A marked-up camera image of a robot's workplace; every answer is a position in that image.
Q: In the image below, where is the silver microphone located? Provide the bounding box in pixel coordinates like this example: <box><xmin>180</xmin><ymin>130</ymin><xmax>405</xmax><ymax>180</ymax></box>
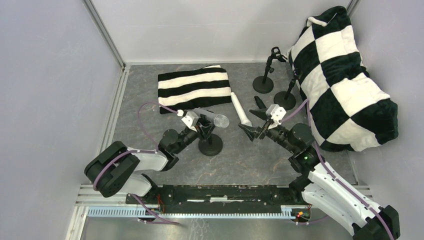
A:
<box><xmin>192</xmin><ymin>108</ymin><xmax>230</xmax><ymax>128</ymax></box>

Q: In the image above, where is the black mic stand front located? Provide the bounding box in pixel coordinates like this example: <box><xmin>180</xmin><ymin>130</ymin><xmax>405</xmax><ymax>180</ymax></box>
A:
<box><xmin>198</xmin><ymin>132</ymin><xmax>223</xmax><ymax>157</ymax></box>

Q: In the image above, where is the black mic stand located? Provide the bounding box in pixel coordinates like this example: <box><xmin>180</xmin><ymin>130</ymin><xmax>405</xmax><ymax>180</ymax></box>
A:
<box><xmin>252</xmin><ymin>46</ymin><xmax>288</xmax><ymax>94</ymax></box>
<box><xmin>273</xmin><ymin>68</ymin><xmax>300</xmax><ymax>111</ymax></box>
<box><xmin>198</xmin><ymin>132</ymin><xmax>223</xmax><ymax>157</ymax></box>

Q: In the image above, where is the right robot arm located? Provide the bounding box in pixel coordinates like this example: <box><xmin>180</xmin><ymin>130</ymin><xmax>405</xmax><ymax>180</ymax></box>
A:
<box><xmin>238</xmin><ymin>104</ymin><xmax>401</xmax><ymax>240</ymax></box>

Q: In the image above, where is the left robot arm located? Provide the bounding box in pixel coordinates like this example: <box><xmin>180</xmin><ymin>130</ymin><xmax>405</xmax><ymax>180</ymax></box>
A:
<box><xmin>83</xmin><ymin>114</ymin><xmax>215</xmax><ymax>198</ymax></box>

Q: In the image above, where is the black mic stand right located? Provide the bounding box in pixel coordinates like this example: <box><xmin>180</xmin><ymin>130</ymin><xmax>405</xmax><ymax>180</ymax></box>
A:
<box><xmin>273</xmin><ymin>68</ymin><xmax>300</xmax><ymax>111</ymax></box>

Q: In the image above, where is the black mic stand back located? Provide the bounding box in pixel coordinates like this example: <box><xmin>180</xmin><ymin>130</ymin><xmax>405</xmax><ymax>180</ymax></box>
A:
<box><xmin>252</xmin><ymin>46</ymin><xmax>288</xmax><ymax>94</ymax></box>

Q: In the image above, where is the black microphone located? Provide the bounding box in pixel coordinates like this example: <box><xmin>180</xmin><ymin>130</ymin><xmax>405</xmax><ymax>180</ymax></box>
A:
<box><xmin>254</xmin><ymin>95</ymin><xmax>267</xmax><ymax>110</ymax></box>

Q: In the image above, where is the white microphone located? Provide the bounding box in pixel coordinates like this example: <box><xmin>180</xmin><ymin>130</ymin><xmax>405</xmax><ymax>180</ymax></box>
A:
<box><xmin>230</xmin><ymin>92</ymin><xmax>253</xmax><ymax>127</ymax></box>

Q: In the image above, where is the striped black white cloth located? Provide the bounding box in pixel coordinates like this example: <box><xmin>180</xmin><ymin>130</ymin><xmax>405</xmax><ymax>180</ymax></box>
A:
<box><xmin>157</xmin><ymin>65</ymin><xmax>232</xmax><ymax>115</ymax></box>

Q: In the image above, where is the checkered black white bag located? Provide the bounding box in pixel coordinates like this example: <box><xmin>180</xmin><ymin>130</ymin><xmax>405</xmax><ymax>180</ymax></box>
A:
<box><xmin>287</xmin><ymin>6</ymin><xmax>399</xmax><ymax>152</ymax></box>

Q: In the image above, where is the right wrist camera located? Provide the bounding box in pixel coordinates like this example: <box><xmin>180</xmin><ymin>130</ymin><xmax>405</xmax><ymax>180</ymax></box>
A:
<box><xmin>265</xmin><ymin>104</ymin><xmax>287</xmax><ymax>125</ymax></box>

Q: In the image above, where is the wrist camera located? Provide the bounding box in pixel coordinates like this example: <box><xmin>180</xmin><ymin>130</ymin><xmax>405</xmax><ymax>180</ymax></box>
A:
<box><xmin>265</xmin><ymin>104</ymin><xmax>287</xmax><ymax>125</ymax></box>
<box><xmin>181</xmin><ymin>111</ymin><xmax>199</xmax><ymax>132</ymax></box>

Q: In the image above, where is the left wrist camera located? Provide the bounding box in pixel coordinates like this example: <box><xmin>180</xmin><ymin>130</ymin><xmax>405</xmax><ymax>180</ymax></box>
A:
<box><xmin>181</xmin><ymin>111</ymin><xmax>199</xmax><ymax>132</ymax></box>

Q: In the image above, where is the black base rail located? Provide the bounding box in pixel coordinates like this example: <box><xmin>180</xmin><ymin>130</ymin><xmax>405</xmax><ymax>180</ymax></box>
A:
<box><xmin>140</xmin><ymin>185</ymin><xmax>309</xmax><ymax>214</ymax></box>

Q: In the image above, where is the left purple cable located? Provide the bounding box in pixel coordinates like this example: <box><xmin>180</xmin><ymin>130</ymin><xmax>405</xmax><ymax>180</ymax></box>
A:
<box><xmin>92</xmin><ymin>102</ymin><xmax>185</xmax><ymax>226</ymax></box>

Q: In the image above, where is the metal corner post left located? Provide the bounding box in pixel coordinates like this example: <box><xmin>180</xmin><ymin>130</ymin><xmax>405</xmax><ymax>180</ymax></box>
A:
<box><xmin>82</xmin><ymin>0</ymin><xmax>126</xmax><ymax>70</ymax></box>

